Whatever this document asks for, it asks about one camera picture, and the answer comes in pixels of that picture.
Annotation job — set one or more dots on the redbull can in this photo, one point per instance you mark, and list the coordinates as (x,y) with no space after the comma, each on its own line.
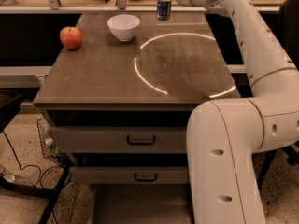
(163,12)

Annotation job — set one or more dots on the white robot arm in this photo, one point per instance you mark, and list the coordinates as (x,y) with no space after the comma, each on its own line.
(223,134)

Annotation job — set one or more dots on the white bowl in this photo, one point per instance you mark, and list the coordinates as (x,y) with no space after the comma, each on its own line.
(123,26)

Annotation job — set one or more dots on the red apple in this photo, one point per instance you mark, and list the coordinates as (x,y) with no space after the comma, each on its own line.
(71,37)

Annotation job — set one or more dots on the grey drawer cabinet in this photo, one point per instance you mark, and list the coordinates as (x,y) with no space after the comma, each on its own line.
(98,94)

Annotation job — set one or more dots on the black stand at left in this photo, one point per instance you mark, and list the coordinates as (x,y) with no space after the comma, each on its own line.
(34,176)

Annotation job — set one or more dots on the open bottom drawer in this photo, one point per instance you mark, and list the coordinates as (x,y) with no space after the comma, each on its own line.
(141,204)

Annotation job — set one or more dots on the metal rail frame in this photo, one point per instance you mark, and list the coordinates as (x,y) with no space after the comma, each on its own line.
(77,6)

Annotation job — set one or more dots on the top drawer black handle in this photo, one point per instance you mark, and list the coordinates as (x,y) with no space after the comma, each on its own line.
(140,142)

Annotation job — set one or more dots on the drawer black handle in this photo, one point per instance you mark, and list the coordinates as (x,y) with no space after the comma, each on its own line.
(145,178)
(140,142)

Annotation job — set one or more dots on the middle drawer black handle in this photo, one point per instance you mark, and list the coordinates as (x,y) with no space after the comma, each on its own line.
(145,178)

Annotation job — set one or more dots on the wire mesh basket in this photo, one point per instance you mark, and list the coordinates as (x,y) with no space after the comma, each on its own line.
(49,149)

